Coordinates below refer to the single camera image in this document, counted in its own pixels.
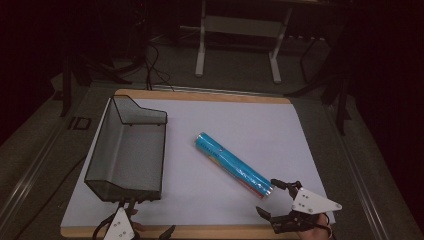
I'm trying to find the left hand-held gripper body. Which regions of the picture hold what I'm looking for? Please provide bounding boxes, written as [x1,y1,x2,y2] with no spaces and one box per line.
[102,207,136,240]

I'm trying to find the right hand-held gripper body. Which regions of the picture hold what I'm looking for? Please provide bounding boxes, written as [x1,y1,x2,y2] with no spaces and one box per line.
[271,186,343,234]

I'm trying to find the black mesh basket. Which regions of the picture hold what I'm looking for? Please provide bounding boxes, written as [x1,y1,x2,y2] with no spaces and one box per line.
[84,94,168,203]

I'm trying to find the blue cylindrical tube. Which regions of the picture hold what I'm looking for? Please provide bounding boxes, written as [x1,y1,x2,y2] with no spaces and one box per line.
[194,131,275,200]

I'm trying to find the person's left hand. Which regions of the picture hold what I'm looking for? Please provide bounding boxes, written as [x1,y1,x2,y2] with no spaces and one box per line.
[128,208,147,234]

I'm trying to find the person's right hand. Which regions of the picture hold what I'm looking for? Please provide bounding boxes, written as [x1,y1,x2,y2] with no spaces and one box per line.
[296,213,335,240]

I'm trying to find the white table sheet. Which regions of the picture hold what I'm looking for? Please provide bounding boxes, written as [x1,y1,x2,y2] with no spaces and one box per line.
[60,97,336,228]

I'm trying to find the black stand legs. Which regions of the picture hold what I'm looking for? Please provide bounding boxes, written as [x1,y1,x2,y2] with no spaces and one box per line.
[285,33,353,136]
[59,49,134,118]

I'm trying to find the white metal stand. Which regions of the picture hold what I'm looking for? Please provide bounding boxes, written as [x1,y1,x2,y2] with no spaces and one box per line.
[194,0,294,84]

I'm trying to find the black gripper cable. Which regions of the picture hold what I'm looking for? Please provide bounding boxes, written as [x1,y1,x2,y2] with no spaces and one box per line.
[92,213,116,240]

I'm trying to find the thin black cable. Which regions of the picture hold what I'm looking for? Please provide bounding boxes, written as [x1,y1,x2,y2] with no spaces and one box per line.
[13,154,88,240]

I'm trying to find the black rectangular bracket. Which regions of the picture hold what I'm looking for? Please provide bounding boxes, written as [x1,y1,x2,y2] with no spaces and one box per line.
[67,116,92,131]

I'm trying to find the black floor cables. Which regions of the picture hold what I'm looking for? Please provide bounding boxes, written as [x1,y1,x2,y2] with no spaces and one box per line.
[143,43,175,92]

